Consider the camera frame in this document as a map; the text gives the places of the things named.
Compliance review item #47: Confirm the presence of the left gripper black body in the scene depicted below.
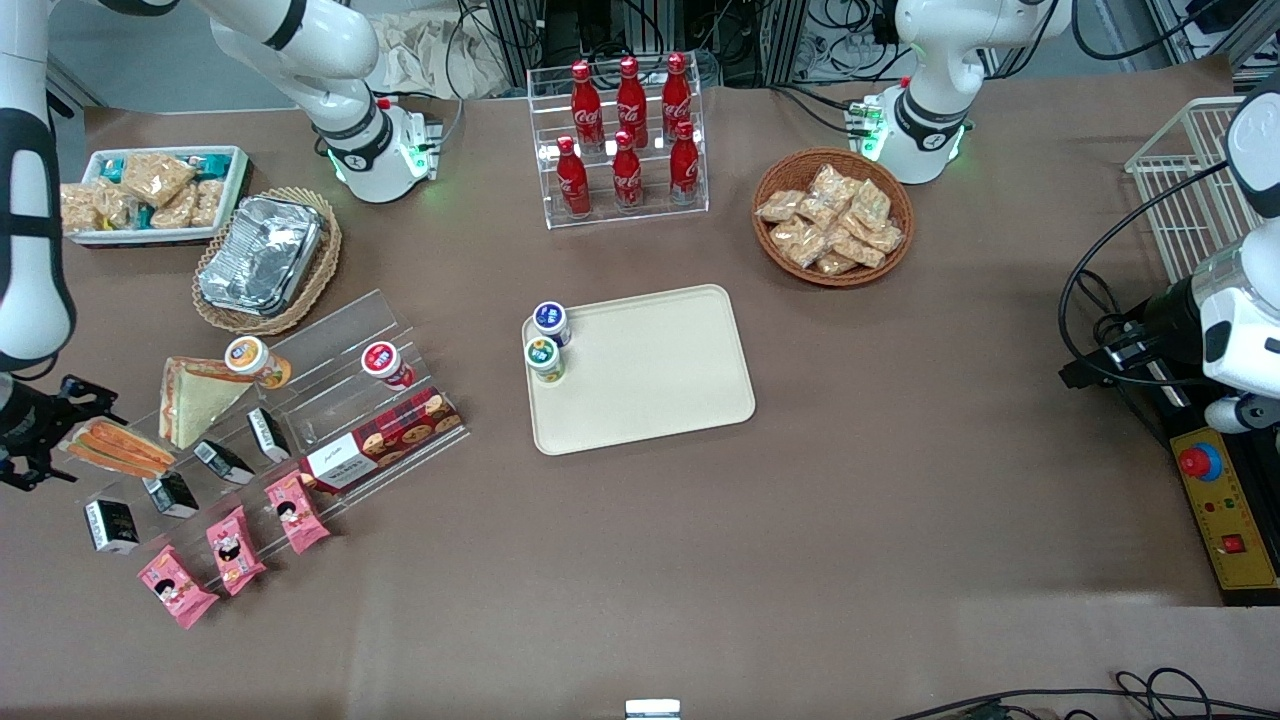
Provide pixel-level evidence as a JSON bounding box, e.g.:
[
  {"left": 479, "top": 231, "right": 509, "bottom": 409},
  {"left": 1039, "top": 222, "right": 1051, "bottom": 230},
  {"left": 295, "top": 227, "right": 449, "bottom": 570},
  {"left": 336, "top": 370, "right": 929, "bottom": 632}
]
[{"left": 1104, "top": 277, "right": 1207, "bottom": 387}]

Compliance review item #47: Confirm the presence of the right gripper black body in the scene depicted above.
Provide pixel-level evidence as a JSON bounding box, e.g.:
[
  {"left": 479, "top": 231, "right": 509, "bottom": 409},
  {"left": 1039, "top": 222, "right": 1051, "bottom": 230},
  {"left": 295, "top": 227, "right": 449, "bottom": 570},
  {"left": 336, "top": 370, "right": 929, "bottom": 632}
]
[{"left": 0, "top": 376, "right": 67, "bottom": 485}]

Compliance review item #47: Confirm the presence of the orange filling sandwich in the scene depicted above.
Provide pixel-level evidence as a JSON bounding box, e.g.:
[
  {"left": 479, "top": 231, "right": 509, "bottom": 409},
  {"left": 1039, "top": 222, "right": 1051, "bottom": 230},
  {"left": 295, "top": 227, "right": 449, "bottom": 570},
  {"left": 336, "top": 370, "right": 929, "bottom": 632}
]
[{"left": 60, "top": 416, "right": 177, "bottom": 480}]

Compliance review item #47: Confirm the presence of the white bread wrapped sandwich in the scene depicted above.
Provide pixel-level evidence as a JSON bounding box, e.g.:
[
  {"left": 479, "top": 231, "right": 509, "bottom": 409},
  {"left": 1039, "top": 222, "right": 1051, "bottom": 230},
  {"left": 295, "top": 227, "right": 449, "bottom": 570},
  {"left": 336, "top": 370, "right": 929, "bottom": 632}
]
[{"left": 158, "top": 357, "right": 254, "bottom": 450}]

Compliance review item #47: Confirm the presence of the beige plastic tray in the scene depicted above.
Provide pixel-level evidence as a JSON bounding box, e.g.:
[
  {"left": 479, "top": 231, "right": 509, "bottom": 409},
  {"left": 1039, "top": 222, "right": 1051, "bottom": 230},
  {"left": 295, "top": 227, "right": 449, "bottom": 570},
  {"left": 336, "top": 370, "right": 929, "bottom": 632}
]
[{"left": 521, "top": 284, "right": 757, "bottom": 457}]

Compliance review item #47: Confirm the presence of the black device with metal bar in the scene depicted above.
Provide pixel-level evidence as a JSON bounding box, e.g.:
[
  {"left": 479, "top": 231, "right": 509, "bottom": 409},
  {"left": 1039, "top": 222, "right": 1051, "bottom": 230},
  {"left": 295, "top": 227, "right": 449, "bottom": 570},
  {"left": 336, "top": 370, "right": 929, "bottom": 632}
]
[{"left": 1125, "top": 378, "right": 1201, "bottom": 446}]

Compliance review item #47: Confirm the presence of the small black box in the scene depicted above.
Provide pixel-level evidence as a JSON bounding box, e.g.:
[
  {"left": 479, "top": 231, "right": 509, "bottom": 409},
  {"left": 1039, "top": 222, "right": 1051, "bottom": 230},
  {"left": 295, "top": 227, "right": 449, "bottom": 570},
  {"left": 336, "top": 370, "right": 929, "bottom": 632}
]
[
  {"left": 143, "top": 471, "right": 199, "bottom": 519},
  {"left": 247, "top": 407, "right": 292, "bottom": 464},
  {"left": 194, "top": 440, "right": 255, "bottom": 486},
  {"left": 85, "top": 499, "right": 140, "bottom": 554}
]

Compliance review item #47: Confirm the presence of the orange lid cup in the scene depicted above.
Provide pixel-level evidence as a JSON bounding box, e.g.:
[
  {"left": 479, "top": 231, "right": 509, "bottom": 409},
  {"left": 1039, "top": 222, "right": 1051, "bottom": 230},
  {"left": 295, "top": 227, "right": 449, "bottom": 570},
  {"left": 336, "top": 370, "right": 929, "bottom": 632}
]
[{"left": 224, "top": 336, "right": 292, "bottom": 390}]

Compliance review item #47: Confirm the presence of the pink snack packet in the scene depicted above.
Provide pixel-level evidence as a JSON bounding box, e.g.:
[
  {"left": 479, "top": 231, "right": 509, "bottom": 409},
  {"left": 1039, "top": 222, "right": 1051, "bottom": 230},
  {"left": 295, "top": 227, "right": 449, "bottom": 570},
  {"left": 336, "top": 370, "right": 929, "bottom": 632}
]
[
  {"left": 137, "top": 545, "right": 219, "bottom": 630},
  {"left": 264, "top": 470, "right": 331, "bottom": 555},
  {"left": 206, "top": 505, "right": 268, "bottom": 597}
]

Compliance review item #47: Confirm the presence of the clear bag brown snack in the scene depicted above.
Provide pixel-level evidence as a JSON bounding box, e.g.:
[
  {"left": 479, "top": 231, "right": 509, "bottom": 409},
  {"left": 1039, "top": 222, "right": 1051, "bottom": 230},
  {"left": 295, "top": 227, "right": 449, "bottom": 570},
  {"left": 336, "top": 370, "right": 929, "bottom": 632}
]
[
  {"left": 150, "top": 190, "right": 197, "bottom": 231},
  {"left": 96, "top": 186, "right": 141, "bottom": 229},
  {"left": 62, "top": 183, "right": 101, "bottom": 236},
  {"left": 190, "top": 178, "right": 227, "bottom": 229},
  {"left": 120, "top": 152, "right": 197, "bottom": 208}
]

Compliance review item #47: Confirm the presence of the yellow emergency stop control box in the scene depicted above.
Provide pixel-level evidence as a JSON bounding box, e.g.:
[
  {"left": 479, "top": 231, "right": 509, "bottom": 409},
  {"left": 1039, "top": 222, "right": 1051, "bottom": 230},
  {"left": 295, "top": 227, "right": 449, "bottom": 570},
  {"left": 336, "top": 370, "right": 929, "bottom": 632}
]
[{"left": 1168, "top": 425, "right": 1280, "bottom": 608}]

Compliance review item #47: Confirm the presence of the aluminium foil container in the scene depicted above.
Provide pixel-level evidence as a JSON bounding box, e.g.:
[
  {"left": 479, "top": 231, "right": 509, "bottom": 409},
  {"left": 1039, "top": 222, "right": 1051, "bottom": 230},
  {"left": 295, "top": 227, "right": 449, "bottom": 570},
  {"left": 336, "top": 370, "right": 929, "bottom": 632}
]
[{"left": 198, "top": 196, "right": 326, "bottom": 316}]

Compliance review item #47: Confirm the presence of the white rectangular bin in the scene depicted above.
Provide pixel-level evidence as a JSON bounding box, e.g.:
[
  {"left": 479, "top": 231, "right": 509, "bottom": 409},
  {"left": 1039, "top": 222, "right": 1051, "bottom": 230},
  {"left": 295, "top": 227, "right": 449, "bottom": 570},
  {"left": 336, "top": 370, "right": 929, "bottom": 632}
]
[{"left": 72, "top": 146, "right": 251, "bottom": 248}]

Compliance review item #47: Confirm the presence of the clear acrylic stepped shelf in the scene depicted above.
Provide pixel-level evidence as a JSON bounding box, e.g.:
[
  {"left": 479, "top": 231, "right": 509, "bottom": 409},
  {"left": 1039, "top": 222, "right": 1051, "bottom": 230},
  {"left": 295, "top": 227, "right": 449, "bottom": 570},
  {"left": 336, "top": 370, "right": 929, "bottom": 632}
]
[{"left": 65, "top": 289, "right": 471, "bottom": 591}]

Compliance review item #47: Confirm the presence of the oval wicker basket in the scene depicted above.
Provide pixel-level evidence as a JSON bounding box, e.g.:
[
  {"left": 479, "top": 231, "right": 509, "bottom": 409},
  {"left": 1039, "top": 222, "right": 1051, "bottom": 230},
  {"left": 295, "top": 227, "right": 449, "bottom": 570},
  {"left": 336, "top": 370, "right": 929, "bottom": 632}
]
[{"left": 191, "top": 187, "right": 343, "bottom": 336}]

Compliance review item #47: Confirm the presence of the red lid cup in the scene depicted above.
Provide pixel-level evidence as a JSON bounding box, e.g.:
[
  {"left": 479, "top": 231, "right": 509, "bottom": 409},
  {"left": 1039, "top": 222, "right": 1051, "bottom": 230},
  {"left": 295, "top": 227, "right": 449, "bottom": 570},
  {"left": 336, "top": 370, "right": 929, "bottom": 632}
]
[{"left": 361, "top": 341, "right": 415, "bottom": 390}]

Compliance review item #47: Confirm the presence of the red plaid cookie box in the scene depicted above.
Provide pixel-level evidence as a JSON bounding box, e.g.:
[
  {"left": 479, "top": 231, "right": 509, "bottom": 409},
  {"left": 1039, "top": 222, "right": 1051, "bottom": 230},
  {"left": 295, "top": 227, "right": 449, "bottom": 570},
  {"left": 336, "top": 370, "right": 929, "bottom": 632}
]
[{"left": 300, "top": 388, "right": 464, "bottom": 493}]

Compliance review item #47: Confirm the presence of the grey metal bar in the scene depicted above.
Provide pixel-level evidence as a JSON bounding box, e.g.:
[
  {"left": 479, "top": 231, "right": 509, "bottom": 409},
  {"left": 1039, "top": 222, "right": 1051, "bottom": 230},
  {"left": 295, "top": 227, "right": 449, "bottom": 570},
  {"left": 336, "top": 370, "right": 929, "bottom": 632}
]
[{"left": 48, "top": 58, "right": 107, "bottom": 119}]

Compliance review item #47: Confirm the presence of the round brown wicker basket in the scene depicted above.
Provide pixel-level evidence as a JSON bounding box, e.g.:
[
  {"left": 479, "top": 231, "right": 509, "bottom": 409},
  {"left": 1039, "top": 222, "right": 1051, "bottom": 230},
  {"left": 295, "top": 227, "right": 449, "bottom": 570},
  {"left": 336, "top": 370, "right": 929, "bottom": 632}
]
[{"left": 752, "top": 148, "right": 915, "bottom": 288}]

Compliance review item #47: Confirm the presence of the red cola bottle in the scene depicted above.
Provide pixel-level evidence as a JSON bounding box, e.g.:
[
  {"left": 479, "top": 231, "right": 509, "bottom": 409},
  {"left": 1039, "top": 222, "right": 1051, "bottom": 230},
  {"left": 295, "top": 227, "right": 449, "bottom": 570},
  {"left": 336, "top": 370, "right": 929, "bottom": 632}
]
[
  {"left": 669, "top": 121, "right": 701, "bottom": 206},
  {"left": 571, "top": 60, "right": 604, "bottom": 151},
  {"left": 612, "top": 130, "right": 644, "bottom": 211},
  {"left": 662, "top": 52, "right": 693, "bottom": 141},
  {"left": 616, "top": 56, "right": 649, "bottom": 149},
  {"left": 556, "top": 136, "right": 591, "bottom": 218}
]

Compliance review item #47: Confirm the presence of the green lid cup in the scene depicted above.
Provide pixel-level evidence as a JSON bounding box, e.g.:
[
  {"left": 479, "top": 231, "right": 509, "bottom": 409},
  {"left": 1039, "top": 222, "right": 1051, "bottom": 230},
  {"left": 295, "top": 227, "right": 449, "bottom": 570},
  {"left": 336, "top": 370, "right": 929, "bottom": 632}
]
[{"left": 525, "top": 337, "right": 566, "bottom": 384}]

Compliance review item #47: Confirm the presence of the clear acrylic bottle rack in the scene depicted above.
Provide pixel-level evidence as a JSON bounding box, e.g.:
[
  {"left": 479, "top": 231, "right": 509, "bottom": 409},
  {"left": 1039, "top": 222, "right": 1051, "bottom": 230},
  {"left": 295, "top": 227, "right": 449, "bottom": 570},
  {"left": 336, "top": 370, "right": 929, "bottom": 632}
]
[{"left": 527, "top": 52, "right": 710, "bottom": 231}]

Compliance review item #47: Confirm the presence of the blue lid cup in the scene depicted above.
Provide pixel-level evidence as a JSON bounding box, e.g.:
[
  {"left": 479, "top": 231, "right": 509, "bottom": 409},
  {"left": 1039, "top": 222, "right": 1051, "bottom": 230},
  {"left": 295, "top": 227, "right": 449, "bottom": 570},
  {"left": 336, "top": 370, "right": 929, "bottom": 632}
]
[{"left": 532, "top": 301, "right": 572, "bottom": 348}]

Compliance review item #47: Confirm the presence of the beige cloth bag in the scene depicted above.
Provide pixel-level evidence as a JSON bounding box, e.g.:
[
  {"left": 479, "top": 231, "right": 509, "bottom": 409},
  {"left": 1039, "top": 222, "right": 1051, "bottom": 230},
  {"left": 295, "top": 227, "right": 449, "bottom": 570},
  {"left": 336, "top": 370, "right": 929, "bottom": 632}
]
[{"left": 385, "top": 15, "right": 511, "bottom": 99}]

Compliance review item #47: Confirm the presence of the thin black cable with plug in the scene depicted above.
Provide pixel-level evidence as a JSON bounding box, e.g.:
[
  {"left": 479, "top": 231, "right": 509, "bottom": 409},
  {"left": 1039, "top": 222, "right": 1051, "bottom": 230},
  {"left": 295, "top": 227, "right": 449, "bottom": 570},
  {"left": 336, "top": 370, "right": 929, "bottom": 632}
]
[{"left": 1075, "top": 268, "right": 1138, "bottom": 348}]

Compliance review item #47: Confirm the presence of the thick black looped cable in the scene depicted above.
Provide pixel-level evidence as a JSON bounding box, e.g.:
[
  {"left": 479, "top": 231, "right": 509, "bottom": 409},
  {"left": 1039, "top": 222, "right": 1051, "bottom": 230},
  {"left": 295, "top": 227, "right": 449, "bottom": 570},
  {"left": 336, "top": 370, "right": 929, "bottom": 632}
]
[{"left": 1059, "top": 160, "right": 1233, "bottom": 391}]

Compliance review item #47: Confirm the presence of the white wire basket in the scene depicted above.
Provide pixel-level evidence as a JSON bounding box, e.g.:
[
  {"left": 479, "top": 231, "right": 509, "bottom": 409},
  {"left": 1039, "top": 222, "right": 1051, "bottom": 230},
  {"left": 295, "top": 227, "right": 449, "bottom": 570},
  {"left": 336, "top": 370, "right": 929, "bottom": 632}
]
[{"left": 1125, "top": 97, "right": 1263, "bottom": 286}]

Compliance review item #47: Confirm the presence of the black floor cable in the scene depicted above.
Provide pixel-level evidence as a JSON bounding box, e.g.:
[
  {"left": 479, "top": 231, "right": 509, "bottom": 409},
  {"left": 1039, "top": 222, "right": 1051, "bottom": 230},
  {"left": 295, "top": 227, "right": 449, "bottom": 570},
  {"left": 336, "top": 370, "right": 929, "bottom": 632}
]
[{"left": 890, "top": 668, "right": 1280, "bottom": 720}]

